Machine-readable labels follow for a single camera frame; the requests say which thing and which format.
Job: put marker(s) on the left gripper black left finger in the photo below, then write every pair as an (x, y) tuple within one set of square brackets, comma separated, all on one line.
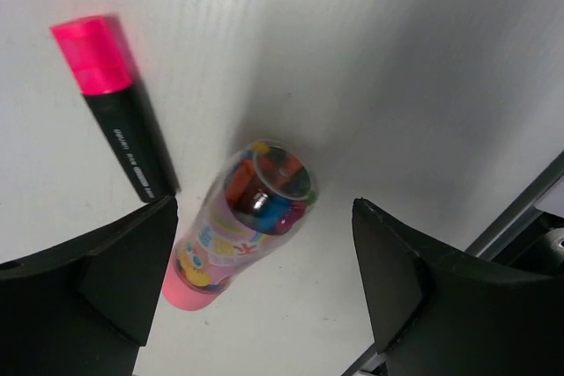
[(86, 306)]

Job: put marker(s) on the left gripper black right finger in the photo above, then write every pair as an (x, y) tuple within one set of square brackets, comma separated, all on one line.
[(436, 310)]

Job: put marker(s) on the pink cap black highlighter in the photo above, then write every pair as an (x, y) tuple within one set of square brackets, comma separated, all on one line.
[(100, 60)]

